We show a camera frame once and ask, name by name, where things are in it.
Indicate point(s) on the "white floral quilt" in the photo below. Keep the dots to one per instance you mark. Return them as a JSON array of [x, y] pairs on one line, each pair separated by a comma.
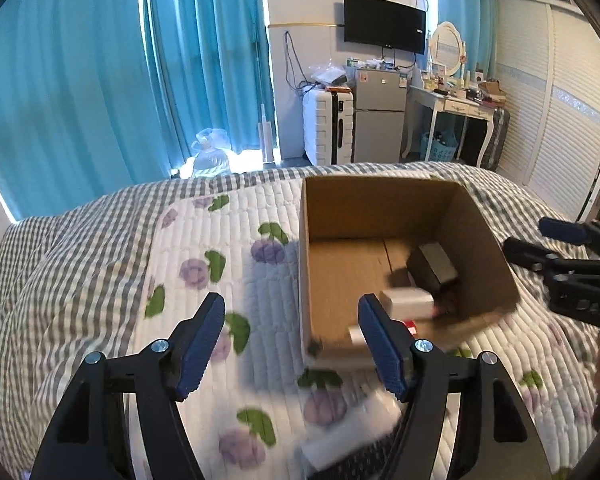
[[260, 320]]

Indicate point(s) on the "white vanity table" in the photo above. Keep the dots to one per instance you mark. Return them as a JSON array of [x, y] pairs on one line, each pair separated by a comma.
[[447, 110]]

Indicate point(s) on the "white hard suitcase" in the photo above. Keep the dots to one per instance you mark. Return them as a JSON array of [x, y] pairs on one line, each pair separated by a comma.
[[325, 127]]

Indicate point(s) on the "narrow teal curtain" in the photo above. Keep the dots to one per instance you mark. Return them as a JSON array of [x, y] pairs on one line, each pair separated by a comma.
[[462, 0]]

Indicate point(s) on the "red and white packet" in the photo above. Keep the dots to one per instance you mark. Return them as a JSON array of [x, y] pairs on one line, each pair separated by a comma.
[[411, 328]]

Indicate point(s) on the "black rectangular box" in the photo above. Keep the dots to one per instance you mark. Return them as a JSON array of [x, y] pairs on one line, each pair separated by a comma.
[[432, 263]]

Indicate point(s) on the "silver mini fridge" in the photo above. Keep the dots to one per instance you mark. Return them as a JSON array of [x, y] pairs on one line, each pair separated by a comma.
[[380, 115]]

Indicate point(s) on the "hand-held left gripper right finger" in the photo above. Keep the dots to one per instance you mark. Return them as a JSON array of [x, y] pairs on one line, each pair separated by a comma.
[[381, 351]]

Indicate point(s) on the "clear plastic bag on floor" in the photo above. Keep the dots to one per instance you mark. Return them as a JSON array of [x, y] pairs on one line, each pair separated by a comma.
[[210, 158]]

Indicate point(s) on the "dark flat object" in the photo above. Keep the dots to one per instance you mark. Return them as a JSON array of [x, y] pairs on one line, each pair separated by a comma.
[[360, 462]]

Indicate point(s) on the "grey checked blanket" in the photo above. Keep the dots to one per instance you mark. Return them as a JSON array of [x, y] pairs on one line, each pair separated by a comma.
[[65, 285]]

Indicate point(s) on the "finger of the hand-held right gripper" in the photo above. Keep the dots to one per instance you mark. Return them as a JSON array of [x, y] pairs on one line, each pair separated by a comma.
[[527, 254], [562, 229]]

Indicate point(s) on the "black wall television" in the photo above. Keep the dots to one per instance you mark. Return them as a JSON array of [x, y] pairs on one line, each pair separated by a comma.
[[384, 23]]

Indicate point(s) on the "brown cardboard box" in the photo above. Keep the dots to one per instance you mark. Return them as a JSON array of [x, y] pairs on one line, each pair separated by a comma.
[[330, 270]]

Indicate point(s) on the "dark grey suitcase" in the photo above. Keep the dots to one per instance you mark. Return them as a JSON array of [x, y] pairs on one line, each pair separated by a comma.
[[494, 137]]

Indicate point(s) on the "wide teal curtain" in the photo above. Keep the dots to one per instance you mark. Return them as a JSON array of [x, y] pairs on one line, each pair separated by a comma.
[[105, 70]]

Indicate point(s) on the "white louvred wardrobe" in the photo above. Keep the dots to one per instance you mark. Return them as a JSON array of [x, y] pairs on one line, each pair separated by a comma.
[[555, 100]]

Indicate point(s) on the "white rectangular box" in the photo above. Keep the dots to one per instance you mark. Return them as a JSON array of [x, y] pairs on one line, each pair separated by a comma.
[[408, 299]]

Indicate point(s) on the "blue plastic basket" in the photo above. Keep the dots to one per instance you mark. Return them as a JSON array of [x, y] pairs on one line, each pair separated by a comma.
[[437, 148]]

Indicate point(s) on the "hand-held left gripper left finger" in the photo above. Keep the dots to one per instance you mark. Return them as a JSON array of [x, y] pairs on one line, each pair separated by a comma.
[[198, 351]]

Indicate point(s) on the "long white box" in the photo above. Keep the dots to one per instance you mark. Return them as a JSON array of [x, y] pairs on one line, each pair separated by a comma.
[[347, 432]]

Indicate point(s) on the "white oval mirror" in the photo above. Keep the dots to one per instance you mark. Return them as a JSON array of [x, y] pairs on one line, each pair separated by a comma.
[[447, 47]]

